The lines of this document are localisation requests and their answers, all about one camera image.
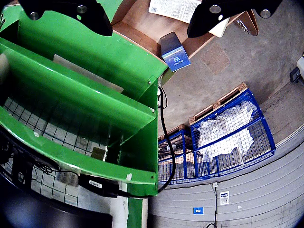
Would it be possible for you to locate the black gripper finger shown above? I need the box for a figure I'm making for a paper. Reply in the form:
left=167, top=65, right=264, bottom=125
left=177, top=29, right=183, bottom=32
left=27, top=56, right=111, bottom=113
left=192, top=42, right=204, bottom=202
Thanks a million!
left=187, top=0, right=283, bottom=39
left=19, top=0, right=114, bottom=37

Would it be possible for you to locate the grey roller shutter door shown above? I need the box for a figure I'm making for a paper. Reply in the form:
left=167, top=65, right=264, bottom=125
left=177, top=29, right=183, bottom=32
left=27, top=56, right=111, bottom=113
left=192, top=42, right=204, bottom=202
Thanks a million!
left=148, top=129, right=304, bottom=228

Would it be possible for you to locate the green metal shelf unit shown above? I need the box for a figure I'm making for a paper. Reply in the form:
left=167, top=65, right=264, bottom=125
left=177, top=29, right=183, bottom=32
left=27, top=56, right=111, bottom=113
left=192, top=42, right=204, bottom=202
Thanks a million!
left=0, top=4, right=171, bottom=228

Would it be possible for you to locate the open brown cardboard box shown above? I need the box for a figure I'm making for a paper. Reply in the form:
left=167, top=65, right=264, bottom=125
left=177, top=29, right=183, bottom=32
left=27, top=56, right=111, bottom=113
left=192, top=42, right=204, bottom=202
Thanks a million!
left=111, top=0, right=259, bottom=86

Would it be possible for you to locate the white hand cream box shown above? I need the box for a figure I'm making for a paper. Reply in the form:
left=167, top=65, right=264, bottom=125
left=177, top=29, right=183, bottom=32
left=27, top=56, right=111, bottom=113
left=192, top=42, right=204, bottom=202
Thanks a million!
left=148, top=0, right=230, bottom=38

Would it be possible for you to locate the dark blue product box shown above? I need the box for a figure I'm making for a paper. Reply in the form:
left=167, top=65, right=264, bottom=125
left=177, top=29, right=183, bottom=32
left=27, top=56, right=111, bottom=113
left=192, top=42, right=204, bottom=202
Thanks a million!
left=159, top=32, right=192, bottom=73

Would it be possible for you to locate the black power cord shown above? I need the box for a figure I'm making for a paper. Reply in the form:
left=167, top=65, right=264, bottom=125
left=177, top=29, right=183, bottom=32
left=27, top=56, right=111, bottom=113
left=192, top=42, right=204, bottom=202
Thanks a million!
left=118, top=85, right=177, bottom=199

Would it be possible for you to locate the blue wire mesh cage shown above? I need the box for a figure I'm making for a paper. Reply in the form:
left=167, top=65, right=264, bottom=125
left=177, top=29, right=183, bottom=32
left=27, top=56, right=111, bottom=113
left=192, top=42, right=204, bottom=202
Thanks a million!
left=189, top=88, right=277, bottom=179
left=157, top=128, right=211, bottom=185

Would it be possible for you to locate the black power adapter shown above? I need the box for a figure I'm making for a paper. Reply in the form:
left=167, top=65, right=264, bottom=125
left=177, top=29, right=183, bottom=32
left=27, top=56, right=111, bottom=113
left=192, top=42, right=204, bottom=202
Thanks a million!
left=78, top=173, right=119, bottom=199

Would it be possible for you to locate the white paper sheet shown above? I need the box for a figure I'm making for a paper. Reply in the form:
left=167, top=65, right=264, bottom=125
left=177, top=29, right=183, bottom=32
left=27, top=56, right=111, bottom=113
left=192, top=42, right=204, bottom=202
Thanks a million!
left=52, top=54, right=124, bottom=94

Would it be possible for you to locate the white plastic sheet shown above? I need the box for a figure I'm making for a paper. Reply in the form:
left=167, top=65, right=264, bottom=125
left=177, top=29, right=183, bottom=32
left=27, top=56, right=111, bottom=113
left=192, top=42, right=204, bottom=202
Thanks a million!
left=197, top=101, right=258, bottom=164

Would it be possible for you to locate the white printed wall notice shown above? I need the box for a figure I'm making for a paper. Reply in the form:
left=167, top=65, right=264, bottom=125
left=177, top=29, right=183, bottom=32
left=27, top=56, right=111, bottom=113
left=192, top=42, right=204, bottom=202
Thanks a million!
left=219, top=190, right=230, bottom=206

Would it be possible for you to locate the white floor machine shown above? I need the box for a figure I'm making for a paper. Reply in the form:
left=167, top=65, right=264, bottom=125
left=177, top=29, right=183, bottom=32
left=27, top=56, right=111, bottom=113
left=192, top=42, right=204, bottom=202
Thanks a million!
left=290, top=56, right=304, bottom=84

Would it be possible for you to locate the wooden pallet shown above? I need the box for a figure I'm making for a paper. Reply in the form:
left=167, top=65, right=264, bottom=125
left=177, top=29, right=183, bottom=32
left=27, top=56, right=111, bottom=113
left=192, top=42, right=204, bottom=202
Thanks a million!
left=157, top=123, right=190, bottom=141
left=189, top=82, right=248, bottom=126

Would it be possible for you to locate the black wire grid panel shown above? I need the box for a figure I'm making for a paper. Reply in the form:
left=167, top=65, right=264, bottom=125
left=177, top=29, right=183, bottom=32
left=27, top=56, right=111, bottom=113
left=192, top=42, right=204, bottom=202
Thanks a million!
left=0, top=96, right=110, bottom=207

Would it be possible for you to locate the black monitor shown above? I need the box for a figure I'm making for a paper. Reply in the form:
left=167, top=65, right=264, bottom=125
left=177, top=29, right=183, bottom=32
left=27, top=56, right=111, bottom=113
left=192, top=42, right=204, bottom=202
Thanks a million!
left=0, top=187, right=114, bottom=228

